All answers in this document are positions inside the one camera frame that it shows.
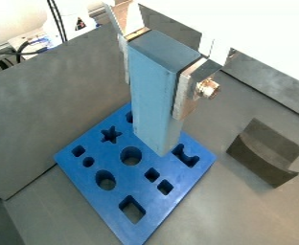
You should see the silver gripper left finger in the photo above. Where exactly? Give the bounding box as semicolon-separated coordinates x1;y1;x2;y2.
104;1;150;83

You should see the black cable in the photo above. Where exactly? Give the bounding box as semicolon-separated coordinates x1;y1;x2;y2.
0;0;70;71

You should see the blue shape sorter board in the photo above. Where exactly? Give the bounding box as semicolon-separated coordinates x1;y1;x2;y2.
55;105;217;245

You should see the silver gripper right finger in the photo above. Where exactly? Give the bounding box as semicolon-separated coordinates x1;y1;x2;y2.
173;57;222;121

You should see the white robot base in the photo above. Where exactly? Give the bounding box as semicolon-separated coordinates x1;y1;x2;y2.
0;0;104;61

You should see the dark grey curved block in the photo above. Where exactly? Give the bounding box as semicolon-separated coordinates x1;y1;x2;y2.
226;118;299;188

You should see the grey rectangular block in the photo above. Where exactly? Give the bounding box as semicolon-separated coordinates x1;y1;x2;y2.
129;31;201;156

